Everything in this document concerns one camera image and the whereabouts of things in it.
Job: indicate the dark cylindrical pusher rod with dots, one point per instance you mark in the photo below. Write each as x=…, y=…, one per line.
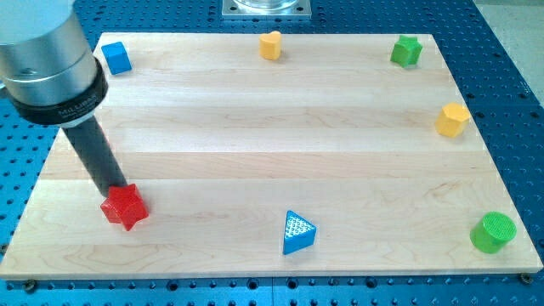
x=92, y=147

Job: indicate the black wrist flange ring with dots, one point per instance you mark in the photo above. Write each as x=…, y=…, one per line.
x=68, y=110

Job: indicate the red star block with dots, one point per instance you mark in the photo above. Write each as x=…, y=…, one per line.
x=125, y=206

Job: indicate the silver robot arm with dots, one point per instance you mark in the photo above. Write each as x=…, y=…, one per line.
x=51, y=77

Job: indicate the light wooden board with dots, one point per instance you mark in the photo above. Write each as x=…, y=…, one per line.
x=221, y=143

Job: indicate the green star block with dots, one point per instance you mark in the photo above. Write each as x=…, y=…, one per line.
x=406, y=51

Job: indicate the blue cube block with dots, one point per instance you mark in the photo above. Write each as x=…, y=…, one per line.
x=116, y=58

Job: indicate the yellow heart block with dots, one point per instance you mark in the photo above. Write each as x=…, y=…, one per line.
x=270, y=45

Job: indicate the blue triangle block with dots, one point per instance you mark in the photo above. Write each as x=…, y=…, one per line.
x=299, y=233

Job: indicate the yellow hexagon block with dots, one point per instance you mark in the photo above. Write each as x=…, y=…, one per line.
x=452, y=120

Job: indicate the green cylinder block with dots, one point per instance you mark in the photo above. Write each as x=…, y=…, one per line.
x=492, y=232

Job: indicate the blue perforated metal plate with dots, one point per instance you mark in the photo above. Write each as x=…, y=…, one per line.
x=508, y=112

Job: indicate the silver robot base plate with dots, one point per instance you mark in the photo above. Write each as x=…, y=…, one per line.
x=265, y=9

